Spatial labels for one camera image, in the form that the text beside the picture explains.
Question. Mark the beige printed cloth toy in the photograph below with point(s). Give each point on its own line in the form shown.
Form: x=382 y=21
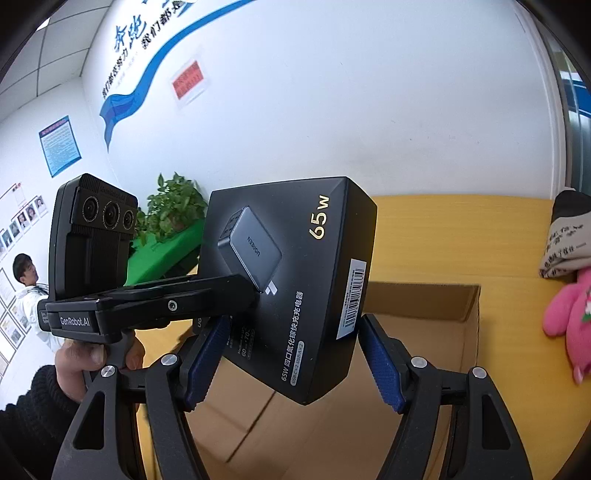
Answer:
x=563 y=244

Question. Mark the person's left forearm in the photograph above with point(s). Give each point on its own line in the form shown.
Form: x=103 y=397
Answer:
x=32 y=415

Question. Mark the pink plush toy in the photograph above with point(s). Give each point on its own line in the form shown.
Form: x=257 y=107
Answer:
x=568 y=318

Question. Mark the brown cardboard box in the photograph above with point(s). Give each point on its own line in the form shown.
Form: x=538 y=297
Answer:
x=300 y=438

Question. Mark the red wall notice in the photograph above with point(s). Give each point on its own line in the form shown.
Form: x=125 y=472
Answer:
x=189 y=81

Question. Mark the blue wall decal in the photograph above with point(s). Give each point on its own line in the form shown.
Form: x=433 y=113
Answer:
x=120 y=106

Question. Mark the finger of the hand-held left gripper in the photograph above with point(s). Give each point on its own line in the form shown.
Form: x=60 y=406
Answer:
x=184 y=302

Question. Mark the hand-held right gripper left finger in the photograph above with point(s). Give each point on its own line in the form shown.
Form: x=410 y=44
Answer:
x=207 y=364

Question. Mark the green potted plant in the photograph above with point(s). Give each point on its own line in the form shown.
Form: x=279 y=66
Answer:
x=173 y=207

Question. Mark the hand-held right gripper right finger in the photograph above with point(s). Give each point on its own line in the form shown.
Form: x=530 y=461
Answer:
x=381 y=364

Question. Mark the blue wall notice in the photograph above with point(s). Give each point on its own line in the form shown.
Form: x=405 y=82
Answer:
x=60 y=145

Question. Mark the wall of framed photos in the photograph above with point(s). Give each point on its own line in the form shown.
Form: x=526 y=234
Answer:
x=18 y=221

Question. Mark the glass partition with blue stripe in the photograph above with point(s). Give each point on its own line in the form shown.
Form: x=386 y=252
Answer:
x=577 y=92

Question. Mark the black charger box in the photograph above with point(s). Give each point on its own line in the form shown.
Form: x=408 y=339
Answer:
x=300 y=277

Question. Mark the person's left hand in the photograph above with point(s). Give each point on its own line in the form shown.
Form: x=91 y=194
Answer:
x=78 y=364

